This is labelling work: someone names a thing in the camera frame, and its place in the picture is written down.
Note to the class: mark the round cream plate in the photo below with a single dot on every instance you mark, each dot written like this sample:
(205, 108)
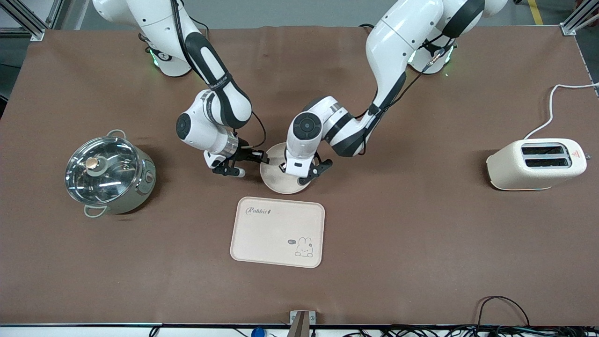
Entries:
(280, 182)

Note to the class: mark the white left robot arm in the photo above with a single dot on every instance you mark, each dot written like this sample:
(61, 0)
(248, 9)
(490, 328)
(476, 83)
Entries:
(393, 47)

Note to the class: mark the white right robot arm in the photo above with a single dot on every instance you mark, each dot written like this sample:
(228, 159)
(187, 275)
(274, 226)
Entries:
(220, 93)

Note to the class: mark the cream rabbit print tray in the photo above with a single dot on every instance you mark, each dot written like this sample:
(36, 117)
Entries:
(271, 234)

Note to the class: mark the pale green electric pot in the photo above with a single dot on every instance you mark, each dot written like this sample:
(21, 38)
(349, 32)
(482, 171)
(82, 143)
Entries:
(146, 187)

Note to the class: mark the brown table mat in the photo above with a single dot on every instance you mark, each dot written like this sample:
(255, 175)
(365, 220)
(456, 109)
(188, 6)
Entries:
(421, 210)

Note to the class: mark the glass pot lid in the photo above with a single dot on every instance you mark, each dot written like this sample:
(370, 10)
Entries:
(112, 161)

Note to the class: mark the small blue round object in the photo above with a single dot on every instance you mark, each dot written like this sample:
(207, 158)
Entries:
(258, 333)

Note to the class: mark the cream two-slot toaster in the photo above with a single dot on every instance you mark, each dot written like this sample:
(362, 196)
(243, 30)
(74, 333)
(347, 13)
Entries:
(514, 168)

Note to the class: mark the grey metal camera bracket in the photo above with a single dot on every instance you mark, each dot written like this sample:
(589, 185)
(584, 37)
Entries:
(302, 323)

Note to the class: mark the aluminium frame profile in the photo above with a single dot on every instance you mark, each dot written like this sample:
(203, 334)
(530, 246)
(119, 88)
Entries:
(28, 21)
(578, 21)

